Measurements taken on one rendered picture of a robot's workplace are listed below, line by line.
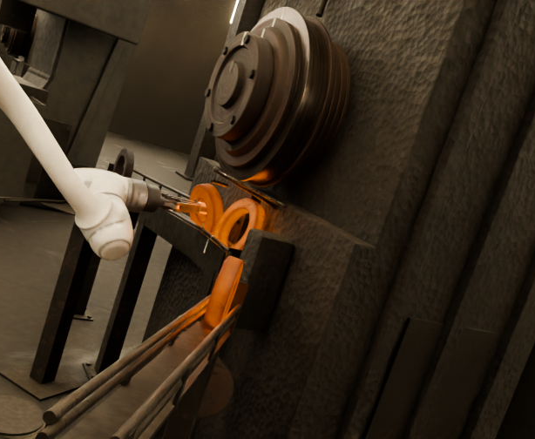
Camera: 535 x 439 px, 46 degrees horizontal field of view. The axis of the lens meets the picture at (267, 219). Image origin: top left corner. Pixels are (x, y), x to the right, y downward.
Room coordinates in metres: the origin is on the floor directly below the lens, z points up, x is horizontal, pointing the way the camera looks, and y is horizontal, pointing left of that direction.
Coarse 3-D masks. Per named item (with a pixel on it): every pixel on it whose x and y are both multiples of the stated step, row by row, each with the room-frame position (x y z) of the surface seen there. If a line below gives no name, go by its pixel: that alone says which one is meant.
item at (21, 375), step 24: (48, 192) 2.03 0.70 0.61; (72, 240) 1.99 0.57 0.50; (72, 264) 1.98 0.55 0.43; (72, 288) 1.99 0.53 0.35; (48, 312) 2.00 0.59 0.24; (72, 312) 2.02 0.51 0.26; (48, 336) 1.99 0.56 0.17; (48, 360) 1.98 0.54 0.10; (24, 384) 1.94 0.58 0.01; (48, 384) 1.99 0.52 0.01; (72, 384) 2.04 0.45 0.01
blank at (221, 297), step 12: (228, 264) 1.20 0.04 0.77; (240, 264) 1.21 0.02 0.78; (228, 276) 1.18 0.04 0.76; (216, 288) 1.16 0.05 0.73; (228, 288) 1.16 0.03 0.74; (216, 300) 1.16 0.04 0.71; (228, 300) 1.19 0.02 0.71; (216, 312) 1.16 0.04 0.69; (204, 324) 1.18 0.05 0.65; (216, 324) 1.17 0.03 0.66
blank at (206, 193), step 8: (200, 184) 1.84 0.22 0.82; (208, 184) 1.84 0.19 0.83; (192, 192) 1.87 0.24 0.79; (200, 192) 1.83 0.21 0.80; (208, 192) 1.79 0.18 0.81; (216, 192) 1.80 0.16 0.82; (200, 200) 1.85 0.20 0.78; (208, 200) 1.80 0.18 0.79; (216, 200) 1.79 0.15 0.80; (208, 208) 1.80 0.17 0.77; (216, 208) 1.78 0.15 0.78; (192, 216) 1.88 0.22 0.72; (200, 216) 1.86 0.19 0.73; (208, 216) 1.80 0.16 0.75; (216, 216) 1.78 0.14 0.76; (200, 224) 1.84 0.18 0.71; (208, 224) 1.80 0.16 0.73; (216, 224) 1.79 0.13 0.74
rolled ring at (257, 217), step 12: (240, 204) 1.75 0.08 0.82; (252, 204) 1.71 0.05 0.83; (228, 216) 1.76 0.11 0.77; (240, 216) 1.77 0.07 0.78; (252, 216) 1.67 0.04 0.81; (264, 216) 1.68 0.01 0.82; (216, 228) 1.77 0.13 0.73; (228, 228) 1.77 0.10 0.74; (252, 228) 1.64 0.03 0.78; (240, 240) 1.65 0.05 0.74
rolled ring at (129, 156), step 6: (126, 150) 2.65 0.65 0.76; (120, 156) 2.70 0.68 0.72; (126, 156) 2.62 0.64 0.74; (132, 156) 2.63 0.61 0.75; (120, 162) 2.72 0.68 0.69; (126, 162) 2.60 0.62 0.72; (132, 162) 2.62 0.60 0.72; (114, 168) 2.72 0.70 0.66; (120, 168) 2.73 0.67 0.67; (126, 168) 2.59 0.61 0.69; (132, 168) 2.61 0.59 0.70; (120, 174) 2.73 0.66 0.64; (126, 174) 2.59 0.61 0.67
